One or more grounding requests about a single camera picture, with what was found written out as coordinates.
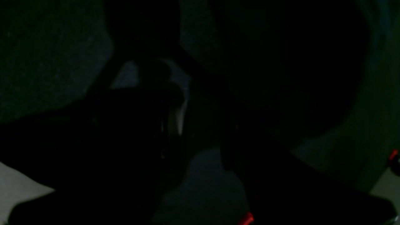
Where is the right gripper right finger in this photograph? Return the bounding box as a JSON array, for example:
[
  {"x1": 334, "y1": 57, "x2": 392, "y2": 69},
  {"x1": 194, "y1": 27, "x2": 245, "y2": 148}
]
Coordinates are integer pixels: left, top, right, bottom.
[{"x1": 219, "y1": 103, "x2": 266, "y2": 175}]

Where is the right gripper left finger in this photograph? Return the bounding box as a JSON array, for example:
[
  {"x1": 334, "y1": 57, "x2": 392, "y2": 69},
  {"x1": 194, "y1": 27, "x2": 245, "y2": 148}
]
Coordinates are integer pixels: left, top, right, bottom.
[{"x1": 137, "y1": 85, "x2": 184, "y2": 160}]

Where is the black table cloth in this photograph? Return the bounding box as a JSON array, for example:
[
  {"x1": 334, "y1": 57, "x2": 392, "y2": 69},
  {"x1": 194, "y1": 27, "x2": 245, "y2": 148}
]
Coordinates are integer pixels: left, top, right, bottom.
[{"x1": 1, "y1": 0, "x2": 399, "y2": 191}]

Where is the orange clamp far right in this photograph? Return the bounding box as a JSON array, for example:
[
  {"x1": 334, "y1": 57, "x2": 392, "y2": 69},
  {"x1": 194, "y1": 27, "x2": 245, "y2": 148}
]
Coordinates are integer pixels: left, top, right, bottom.
[{"x1": 387, "y1": 149, "x2": 400, "y2": 177}]

